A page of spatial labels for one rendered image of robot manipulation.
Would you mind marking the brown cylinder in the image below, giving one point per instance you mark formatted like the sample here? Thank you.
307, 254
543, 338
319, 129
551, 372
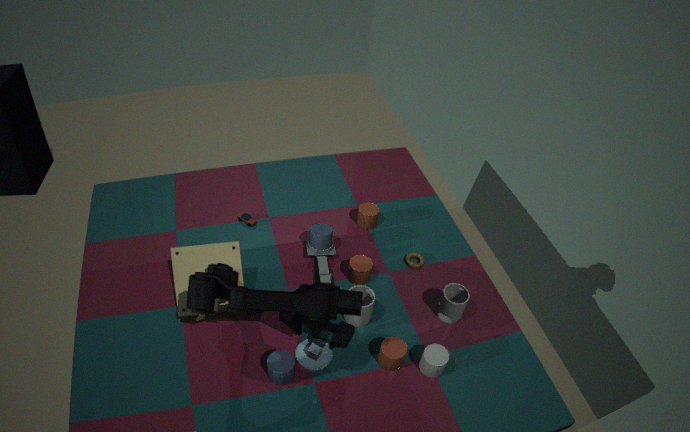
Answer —
360, 269
367, 215
392, 353

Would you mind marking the small brown ring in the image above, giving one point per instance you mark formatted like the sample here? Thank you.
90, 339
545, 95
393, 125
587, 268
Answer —
414, 256

